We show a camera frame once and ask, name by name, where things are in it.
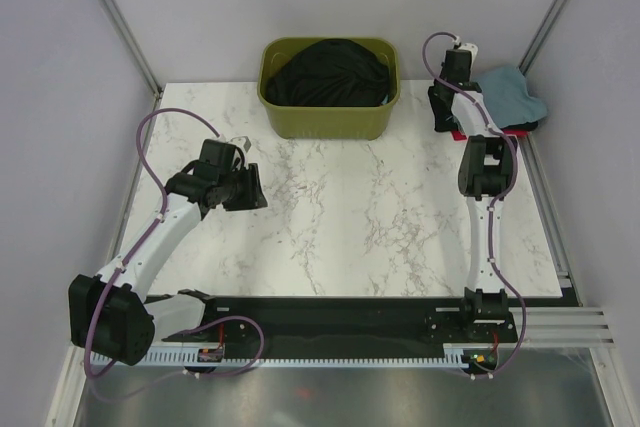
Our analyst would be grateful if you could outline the white slotted cable duct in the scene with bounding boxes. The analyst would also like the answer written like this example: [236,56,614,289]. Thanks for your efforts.
[94,344,501,371]

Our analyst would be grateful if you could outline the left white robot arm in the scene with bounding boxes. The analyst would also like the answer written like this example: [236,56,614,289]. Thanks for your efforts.
[68,136,267,366]

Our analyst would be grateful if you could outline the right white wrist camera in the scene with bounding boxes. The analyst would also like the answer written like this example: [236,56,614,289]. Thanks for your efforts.
[452,37,479,64]

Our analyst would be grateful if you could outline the left aluminium frame post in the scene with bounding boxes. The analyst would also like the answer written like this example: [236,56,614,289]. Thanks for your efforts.
[98,0,163,99]

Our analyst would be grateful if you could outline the olive green plastic bin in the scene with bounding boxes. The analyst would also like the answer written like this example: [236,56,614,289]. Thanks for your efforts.
[257,37,401,140]

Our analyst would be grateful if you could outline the aluminium frame post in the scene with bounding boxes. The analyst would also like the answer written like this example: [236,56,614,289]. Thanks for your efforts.
[98,0,163,99]
[518,0,570,75]

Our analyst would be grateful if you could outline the purple cable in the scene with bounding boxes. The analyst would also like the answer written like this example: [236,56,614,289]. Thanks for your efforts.
[83,107,266,404]
[422,31,529,381]

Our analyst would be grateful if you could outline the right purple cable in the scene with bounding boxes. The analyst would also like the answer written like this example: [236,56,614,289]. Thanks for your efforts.
[422,31,529,381]

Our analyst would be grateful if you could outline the right aluminium frame post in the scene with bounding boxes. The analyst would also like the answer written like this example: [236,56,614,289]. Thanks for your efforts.
[518,0,570,75]

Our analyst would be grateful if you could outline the red t shirt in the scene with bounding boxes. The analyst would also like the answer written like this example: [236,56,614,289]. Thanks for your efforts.
[450,130,529,141]

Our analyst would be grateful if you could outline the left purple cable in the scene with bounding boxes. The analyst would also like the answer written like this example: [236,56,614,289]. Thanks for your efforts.
[83,107,266,404]

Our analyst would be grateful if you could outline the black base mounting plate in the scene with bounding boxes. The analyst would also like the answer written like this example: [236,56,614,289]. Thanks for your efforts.
[171,297,518,360]

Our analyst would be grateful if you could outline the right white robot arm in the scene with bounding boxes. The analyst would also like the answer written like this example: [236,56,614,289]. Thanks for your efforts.
[428,41,518,341]

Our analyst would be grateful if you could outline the blue-grey t shirt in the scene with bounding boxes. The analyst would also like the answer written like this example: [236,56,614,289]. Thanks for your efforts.
[475,65,548,132]

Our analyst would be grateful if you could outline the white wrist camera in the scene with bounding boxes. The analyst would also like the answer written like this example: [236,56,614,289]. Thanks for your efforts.
[229,136,251,152]
[452,37,479,64]

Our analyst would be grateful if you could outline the front aluminium rail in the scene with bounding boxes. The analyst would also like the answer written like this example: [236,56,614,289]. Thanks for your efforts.
[522,307,614,348]

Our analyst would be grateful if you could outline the black t shirt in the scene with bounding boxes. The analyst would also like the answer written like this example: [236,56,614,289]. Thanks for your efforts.
[430,96,540,136]

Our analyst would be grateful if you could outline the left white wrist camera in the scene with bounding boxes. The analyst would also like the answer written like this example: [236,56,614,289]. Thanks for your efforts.
[229,136,251,152]

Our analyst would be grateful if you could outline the black clothes in bin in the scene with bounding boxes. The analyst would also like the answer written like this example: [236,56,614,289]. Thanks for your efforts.
[264,39,392,107]

